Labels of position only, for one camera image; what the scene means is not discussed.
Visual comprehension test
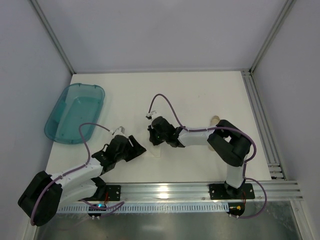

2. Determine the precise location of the aluminium right corner post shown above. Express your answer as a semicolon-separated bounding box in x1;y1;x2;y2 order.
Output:
249;0;297;75

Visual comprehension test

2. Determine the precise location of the black controller board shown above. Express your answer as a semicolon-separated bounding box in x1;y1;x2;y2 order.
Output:
88;203;107;219
226;202;246;219

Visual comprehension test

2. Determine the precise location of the left black controller board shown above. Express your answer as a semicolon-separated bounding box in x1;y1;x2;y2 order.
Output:
88;203;107;219

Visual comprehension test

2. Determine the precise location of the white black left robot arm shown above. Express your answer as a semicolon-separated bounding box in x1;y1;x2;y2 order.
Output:
18;134;146;227

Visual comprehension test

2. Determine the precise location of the aluminium rail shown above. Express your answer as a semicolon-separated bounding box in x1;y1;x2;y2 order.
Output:
241;69;287;181
119;180;304;203

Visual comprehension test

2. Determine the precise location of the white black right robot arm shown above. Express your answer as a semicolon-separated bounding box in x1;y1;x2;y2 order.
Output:
147;116;254;199

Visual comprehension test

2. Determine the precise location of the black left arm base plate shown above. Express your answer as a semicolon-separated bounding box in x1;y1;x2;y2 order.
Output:
99;185;121;202

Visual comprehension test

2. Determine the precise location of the aluminium right side rail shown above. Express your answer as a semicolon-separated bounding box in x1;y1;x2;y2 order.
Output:
241;69;287;181

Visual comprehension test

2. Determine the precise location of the right black controller board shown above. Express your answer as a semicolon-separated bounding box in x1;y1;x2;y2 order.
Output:
226;202;246;219

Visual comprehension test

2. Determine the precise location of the aluminium left corner post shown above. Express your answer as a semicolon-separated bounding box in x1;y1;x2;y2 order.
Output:
28;0;76;75

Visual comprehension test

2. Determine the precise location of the white slotted cable duct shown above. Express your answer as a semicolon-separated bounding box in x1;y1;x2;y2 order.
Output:
57;202;229;214

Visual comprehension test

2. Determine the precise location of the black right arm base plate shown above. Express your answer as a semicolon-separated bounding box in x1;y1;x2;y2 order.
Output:
208;183;255;200

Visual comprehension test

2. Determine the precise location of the aluminium corner post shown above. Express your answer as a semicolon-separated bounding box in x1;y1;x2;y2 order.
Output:
28;0;76;75
249;0;297;75

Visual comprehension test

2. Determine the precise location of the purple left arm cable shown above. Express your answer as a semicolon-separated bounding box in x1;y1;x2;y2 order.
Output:
29;122;126;227

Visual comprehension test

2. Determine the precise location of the aluminium front rail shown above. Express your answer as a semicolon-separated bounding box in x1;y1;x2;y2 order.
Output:
119;180;304;203

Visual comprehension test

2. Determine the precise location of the beige oval cutlery tray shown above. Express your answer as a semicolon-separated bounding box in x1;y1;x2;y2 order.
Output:
208;115;221;152

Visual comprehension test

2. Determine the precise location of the teal transparent plastic bin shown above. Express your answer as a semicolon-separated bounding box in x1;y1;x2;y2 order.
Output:
44;83;105;145

